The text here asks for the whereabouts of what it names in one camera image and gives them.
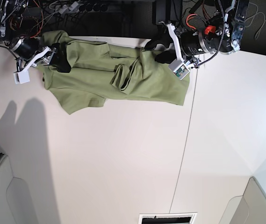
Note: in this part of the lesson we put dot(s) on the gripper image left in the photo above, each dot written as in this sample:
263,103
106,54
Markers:
31,50

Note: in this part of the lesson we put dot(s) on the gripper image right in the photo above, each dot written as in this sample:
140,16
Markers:
186,46

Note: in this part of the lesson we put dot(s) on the green t-shirt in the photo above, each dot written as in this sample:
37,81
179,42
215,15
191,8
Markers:
101,71

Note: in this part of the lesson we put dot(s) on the black power strip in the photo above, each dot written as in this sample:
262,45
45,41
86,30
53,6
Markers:
93,7

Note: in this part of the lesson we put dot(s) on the grey partition left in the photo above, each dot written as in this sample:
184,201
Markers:
16,205

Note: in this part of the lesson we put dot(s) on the grey partition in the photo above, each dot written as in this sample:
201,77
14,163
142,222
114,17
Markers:
16,205
249,208

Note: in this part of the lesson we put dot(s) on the white vent slot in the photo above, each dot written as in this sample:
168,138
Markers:
173,218

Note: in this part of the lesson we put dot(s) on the grey partition right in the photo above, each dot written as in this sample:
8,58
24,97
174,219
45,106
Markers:
249,208

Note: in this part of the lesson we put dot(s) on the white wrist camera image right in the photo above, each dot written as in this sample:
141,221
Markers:
179,68

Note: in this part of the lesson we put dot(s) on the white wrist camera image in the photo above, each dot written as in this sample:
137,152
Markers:
21,77
179,68

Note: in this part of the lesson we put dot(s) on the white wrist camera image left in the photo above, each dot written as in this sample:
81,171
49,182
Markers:
21,77

